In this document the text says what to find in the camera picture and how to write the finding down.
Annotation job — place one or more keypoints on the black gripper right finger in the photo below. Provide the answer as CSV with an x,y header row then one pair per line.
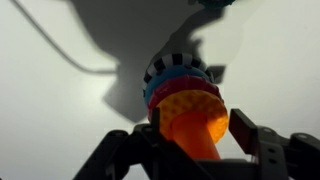
x,y
286,156

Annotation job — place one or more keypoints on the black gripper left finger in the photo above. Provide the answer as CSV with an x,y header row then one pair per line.
x,y
133,156

